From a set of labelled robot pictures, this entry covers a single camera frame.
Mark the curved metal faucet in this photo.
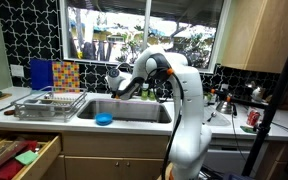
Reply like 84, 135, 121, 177
115, 62, 134, 75

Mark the blue plastic bowl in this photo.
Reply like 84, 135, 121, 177
95, 112, 114, 127

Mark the green soap bottle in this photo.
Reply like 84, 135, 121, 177
148, 88, 157, 102
141, 83, 150, 101

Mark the stainless steel sink basin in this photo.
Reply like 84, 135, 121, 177
76, 99, 173, 125

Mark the white framed window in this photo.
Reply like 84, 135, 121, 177
58, 0, 232, 74

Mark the wooden base cabinet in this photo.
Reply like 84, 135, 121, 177
40, 131, 173, 180

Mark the metal spoon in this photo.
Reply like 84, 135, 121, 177
206, 111, 218, 123

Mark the colourful checkered cutting board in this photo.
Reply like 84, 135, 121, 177
51, 61, 81, 94

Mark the metal kettle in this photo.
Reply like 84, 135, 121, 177
216, 99, 236, 115

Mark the metal dish rack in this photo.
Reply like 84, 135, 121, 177
13, 85, 88, 123

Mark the blue cutting board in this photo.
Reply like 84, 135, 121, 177
29, 58, 54, 91

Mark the white dishwasher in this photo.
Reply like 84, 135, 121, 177
202, 138, 278, 176

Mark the flat green item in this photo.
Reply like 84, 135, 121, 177
239, 125, 258, 134

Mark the red soda can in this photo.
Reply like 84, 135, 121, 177
246, 109, 262, 127

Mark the white figurine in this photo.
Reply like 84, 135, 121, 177
250, 85, 266, 103

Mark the open wooden drawer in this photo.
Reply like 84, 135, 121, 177
0, 131, 62, 180

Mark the black tripod pole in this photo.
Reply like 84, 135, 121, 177
241, 51, 288, 178

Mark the green sponge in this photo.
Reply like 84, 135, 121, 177
14, 149, 39, 166

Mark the wooden upper cabinet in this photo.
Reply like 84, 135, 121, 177
221, 0, 288, 76

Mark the long dark utensil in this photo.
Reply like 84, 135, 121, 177
0, 102, 16, 117

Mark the dark cutlery tray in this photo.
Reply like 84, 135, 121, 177
0, 139, 29, 177

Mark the red cloth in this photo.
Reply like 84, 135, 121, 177
0, 139, 39, 180

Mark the black power cable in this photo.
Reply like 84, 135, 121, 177
231, 104, 250, 164

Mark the white wall outlet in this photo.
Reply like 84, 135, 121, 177
10, 64, 25, 78

